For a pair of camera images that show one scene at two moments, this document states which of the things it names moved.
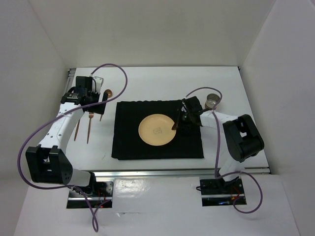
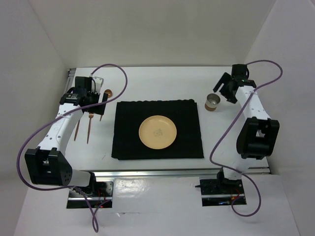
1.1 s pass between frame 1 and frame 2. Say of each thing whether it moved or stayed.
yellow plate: stayed
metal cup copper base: stayed
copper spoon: stayed
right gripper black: moved
